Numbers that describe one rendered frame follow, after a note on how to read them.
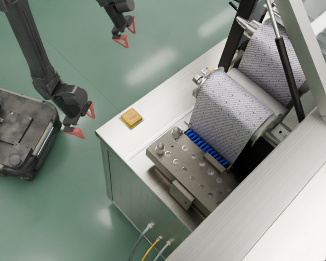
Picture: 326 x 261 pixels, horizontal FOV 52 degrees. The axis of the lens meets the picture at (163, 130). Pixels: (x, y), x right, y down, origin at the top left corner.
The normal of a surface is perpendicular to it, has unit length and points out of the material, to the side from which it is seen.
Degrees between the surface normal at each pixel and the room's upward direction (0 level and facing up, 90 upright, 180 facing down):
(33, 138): 0
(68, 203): 0
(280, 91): 92
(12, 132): 0
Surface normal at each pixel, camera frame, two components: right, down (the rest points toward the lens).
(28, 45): -0.23, 0.83
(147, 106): 0.10, -0.51
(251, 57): -0.72, 0.58
